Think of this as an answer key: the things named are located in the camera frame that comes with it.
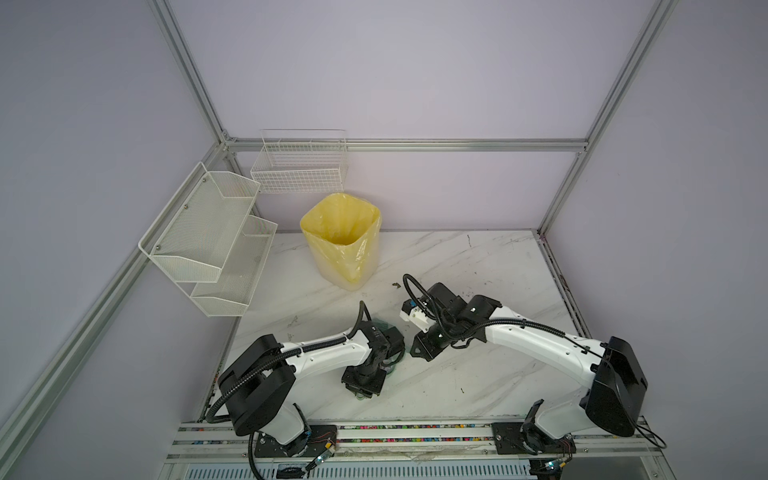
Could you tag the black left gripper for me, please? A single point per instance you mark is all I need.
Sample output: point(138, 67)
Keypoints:
point(369, 391)

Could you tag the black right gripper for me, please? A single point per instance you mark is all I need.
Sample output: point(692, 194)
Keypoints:
point(422, 349)

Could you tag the green plastic dustpan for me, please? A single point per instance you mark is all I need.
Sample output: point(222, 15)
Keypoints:
point(395, 347)

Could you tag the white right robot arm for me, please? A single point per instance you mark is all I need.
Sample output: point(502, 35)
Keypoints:
point(611, 383)

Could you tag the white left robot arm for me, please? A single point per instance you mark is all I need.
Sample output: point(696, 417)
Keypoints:
point(255, 388)

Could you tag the yellow lined trash bin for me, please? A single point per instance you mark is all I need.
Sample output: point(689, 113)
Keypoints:
point(343, 232)

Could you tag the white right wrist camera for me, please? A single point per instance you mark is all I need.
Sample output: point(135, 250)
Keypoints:
point(414, 315)

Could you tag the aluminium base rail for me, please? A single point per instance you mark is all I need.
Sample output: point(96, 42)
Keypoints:
point(427, 449)

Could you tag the white mesh wall shelf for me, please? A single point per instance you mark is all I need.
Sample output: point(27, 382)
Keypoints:
point(210, 243)

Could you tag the white wire wall basket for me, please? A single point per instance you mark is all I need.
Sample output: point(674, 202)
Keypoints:
point(301, 161)

